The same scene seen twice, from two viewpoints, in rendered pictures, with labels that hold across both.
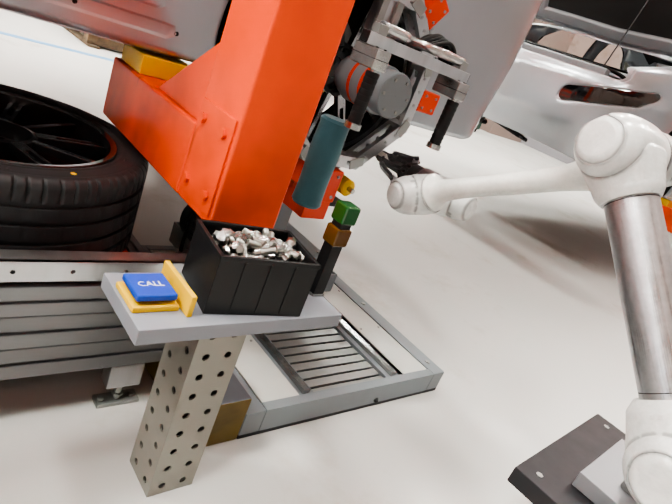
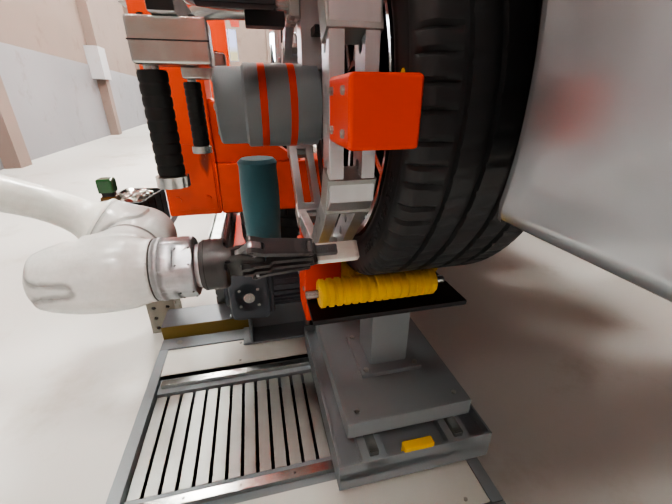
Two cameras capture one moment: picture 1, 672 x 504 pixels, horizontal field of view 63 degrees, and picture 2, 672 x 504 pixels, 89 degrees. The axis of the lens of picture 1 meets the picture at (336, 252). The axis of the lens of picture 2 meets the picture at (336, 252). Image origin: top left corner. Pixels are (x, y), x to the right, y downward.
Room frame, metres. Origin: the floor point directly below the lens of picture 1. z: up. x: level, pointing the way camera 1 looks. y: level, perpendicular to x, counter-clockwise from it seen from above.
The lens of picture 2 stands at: (2.12, -0.42, 0.86)
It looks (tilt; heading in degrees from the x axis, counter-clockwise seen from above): 24 degrees down; 124
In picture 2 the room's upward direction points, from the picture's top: straight up
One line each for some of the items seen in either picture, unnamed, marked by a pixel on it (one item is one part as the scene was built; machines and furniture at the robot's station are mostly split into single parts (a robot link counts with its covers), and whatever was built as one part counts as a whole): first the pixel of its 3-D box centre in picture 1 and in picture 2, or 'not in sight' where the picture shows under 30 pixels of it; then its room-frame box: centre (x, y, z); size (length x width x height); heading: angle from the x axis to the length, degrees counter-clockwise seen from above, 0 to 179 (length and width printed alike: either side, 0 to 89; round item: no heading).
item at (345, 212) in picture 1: (346, 213); (106, 185); (1.06, 0.01, 0.64); 0.04 x 0.04 x 0.04; 47
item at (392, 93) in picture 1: (371, 85); (276, 106); (1.65, 0.09, 0.85); 0.21 x 0.14 x 0.14; 47
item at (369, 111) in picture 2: (421, 99); (370, 111); (1.93, -0.07, 0.85); 0.09 x 0.08 x 0.07; 137
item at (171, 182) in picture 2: (443, 123); (163, 128); (1.66, -0.15, 0.83); 0.04 x 0.04 x 0.16
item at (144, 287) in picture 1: (149, 289); not in sight; (0.79, 0.26, 0.47); 0.07 x 0.07 x 0.02; 47
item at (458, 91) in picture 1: (450, 87); (172, 41); (1.68, -0.13, 0.93); 0.09 x 0.05 x 0.05; 47
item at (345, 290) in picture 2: (327, 173); (377, 286); (1.85, 0.13, 0.51); 0.29 x 0.06 x 0.06; 47
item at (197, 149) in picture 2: (362, 98); (197, 116); (1.41, 0.08, 0.83); 0.04 x 0.04 x 0.16
